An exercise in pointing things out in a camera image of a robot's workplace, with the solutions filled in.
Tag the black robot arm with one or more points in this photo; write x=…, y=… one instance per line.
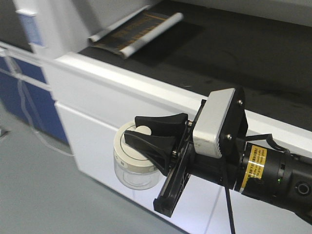
x=270, y=173

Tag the glass jar with white lid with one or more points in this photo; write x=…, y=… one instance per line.
x=132, y=168

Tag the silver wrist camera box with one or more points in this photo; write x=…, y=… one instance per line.
x=219, y=123

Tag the grey rolled paper tube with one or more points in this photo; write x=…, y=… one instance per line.
x=129, y=34

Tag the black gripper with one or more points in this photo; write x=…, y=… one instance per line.
x=159, y=146

